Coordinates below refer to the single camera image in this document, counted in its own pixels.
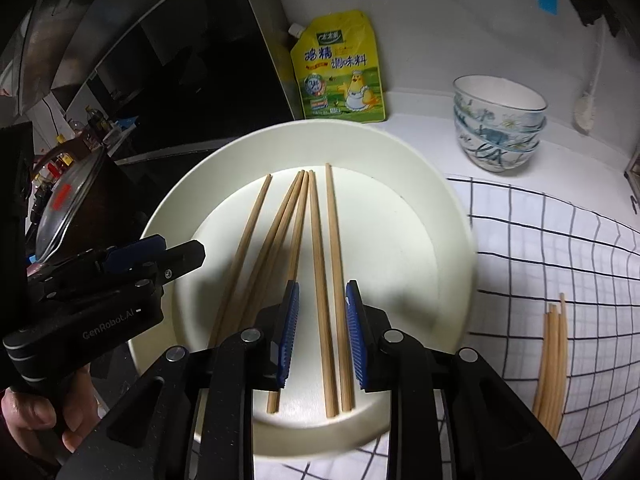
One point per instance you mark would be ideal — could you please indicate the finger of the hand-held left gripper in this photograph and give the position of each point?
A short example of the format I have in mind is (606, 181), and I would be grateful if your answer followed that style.
(135, 252)
(185, 257)

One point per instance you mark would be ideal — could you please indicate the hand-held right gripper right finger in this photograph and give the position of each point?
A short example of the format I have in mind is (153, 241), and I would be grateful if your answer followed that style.
(356, 340)

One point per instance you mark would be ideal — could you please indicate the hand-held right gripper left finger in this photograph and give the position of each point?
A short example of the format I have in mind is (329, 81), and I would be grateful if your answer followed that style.
(289, 335)

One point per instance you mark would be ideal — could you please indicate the slender tan chopstick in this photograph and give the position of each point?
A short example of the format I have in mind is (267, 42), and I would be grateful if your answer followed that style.
(296, 235)
(333, 235)
(244, 252)
(275, 230)
(318, 260)

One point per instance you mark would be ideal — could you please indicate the cream round tray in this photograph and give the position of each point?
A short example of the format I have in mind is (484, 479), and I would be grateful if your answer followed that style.
(390, 240)

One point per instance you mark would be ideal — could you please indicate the bundle of wooden chopsticks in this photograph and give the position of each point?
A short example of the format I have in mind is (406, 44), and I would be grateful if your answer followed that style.
(552, 360)

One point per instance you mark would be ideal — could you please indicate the person's left hand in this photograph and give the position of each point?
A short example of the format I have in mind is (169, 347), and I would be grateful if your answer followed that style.
(30, 410)

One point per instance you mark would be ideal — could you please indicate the dark brown cooking pot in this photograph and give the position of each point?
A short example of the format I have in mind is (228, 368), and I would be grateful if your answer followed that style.
(122, 195)

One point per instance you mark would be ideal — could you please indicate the glass pot lid red sticker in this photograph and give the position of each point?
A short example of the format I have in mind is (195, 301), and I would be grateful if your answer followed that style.
(70, 210)

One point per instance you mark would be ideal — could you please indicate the cluster of condiment bottles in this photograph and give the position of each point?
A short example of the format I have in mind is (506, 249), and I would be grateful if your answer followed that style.
(75, 135)

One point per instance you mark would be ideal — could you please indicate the white black-grid table mat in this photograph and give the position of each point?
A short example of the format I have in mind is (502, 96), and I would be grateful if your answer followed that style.
(525, 260)

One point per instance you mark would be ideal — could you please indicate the black glass range hood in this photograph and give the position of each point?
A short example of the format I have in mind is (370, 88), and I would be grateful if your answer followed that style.
(175, 50)

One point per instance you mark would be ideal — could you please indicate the white blue-floral bowl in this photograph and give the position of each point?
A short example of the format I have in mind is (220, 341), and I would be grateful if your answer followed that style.
(500, 135)
(500, 97)
(500, 160)

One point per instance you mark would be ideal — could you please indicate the yellow seasoning pouch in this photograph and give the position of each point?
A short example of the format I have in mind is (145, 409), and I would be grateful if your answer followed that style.
(340, 75)

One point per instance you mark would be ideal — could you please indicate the stainless steel dish rack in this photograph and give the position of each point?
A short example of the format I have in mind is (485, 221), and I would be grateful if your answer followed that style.
(634, 172)

